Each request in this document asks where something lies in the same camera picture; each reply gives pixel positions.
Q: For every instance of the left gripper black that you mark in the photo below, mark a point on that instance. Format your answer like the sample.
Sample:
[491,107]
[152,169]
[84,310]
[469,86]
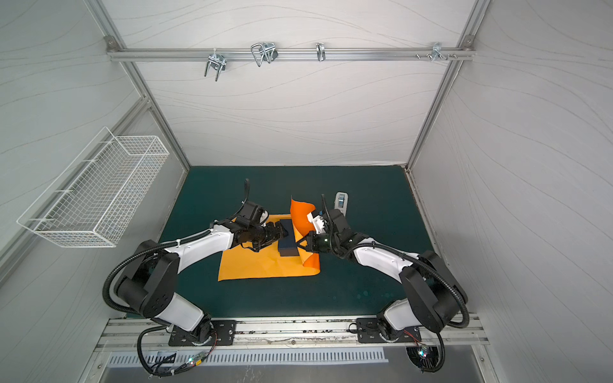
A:
[268,232]

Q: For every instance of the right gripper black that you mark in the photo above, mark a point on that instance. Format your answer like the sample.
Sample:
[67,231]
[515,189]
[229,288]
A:
[314,241]

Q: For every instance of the orange wrapping paper sheet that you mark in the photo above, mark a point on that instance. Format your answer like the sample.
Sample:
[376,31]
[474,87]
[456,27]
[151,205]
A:
[241,263]

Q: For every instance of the dark blue gift box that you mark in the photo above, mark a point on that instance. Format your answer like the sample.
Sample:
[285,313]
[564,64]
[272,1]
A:
[287,243]

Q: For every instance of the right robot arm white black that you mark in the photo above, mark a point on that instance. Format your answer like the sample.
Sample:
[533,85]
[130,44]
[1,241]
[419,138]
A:
[433,300]

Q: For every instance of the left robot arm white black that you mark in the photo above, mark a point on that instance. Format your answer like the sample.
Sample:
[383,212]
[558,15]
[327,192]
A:
[146,282]

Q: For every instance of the green table mat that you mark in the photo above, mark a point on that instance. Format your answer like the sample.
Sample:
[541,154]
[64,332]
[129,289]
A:
[380,204]

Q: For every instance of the white vent strip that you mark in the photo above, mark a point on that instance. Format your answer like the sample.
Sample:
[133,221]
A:
[230,357]

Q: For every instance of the metal u-bolt clamp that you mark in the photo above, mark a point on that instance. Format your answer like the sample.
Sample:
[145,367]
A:
[264,52]
[216,63]

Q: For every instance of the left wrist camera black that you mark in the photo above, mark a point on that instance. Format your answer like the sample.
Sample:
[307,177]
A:
[249,214]

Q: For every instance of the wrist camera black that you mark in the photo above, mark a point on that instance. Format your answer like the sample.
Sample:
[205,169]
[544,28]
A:
[327,220]
[249,214]

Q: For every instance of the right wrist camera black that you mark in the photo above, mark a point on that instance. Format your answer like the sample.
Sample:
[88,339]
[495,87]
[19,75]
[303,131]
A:
[327,220]

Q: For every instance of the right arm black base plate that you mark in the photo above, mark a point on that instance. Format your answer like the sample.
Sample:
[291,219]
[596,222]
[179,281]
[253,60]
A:
[374,330]

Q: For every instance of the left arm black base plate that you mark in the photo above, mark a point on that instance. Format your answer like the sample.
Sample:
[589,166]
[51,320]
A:
[219,332]

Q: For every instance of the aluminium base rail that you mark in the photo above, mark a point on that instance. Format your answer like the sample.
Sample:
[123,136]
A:
[280,332]

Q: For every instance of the white wire basket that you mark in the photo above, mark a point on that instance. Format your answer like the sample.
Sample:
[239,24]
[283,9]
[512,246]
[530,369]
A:
[91,203]

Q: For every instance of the aluminium cross rail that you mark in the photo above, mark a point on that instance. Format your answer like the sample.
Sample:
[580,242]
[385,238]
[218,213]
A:
[285,55]

